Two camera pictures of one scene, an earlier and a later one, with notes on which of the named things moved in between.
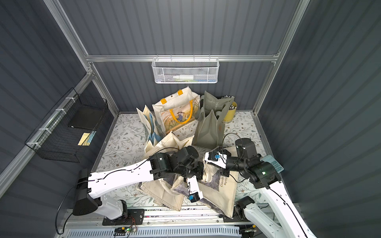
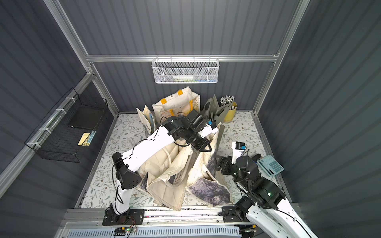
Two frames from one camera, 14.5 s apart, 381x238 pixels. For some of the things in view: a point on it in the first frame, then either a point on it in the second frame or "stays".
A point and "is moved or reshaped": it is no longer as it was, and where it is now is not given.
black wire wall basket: [64, 134] stays
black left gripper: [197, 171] -> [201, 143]
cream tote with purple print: [217, 189] is moved or reshaped
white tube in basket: [183, 77] stays
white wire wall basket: [185, 70] stays
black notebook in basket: [87, 117] stays
